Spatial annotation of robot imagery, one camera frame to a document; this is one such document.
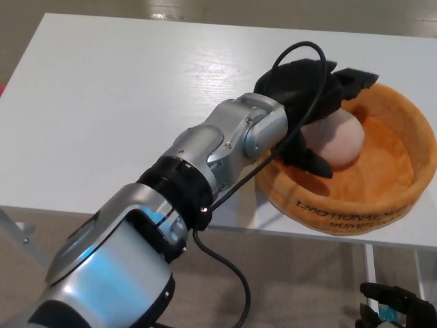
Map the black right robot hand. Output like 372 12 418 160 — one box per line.
354 282 437 328

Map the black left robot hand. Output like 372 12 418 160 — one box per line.
252 57 380 179

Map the pink round plush toy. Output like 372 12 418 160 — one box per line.
301 111 365 169

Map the orange plush round plate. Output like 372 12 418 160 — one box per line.
255 81 432 236

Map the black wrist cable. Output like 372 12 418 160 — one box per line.
192 40 330 328

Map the white metal frame bar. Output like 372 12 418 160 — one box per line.
0 207 49 274

